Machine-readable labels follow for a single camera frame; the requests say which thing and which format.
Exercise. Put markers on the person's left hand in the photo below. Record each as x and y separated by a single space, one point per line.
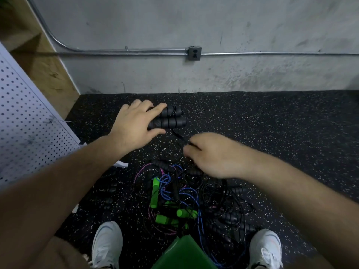
133 127

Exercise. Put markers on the person's right hand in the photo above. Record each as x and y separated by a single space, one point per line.
219 155

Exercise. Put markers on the white pegboard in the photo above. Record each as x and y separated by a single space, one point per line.
28 126

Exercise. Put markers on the person's right forearm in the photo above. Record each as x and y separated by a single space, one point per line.
303 199

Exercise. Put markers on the person's left forearm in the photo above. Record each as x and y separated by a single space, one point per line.
50 199

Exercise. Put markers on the white pegboard stand foot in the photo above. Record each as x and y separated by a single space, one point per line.
120 164

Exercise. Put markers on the metal conduit pipe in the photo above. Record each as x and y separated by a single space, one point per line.
140 52

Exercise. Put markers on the grey electrical junction box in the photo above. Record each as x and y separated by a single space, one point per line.
194 53

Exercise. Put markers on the white right shoe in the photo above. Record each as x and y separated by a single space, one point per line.
265 248

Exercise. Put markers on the white shoe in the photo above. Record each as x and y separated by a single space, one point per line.
106 243
265 248

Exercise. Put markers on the white left shoe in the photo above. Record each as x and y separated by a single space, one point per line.
106 243

